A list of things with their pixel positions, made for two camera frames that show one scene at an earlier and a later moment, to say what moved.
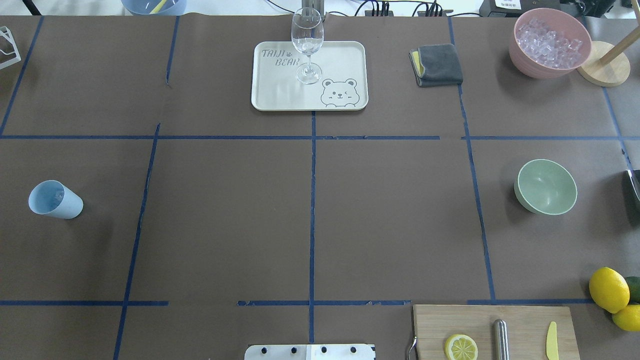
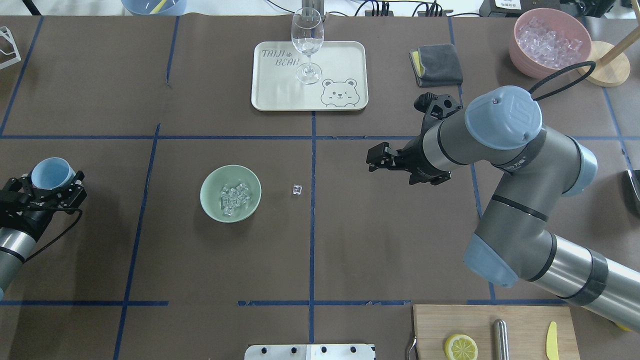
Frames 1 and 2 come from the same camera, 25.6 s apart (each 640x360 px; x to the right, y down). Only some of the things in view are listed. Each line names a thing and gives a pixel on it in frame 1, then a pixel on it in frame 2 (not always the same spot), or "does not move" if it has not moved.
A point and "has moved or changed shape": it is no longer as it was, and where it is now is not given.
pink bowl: x=548 y=43 does not move
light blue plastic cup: x=52 y=198 has moved or changed shape
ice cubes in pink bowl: x=547 y=47 does not move
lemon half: x=461 y=347 does not move
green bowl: x=545 y=187 has moved or changed shape
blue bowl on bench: x=155 y=7 does not move
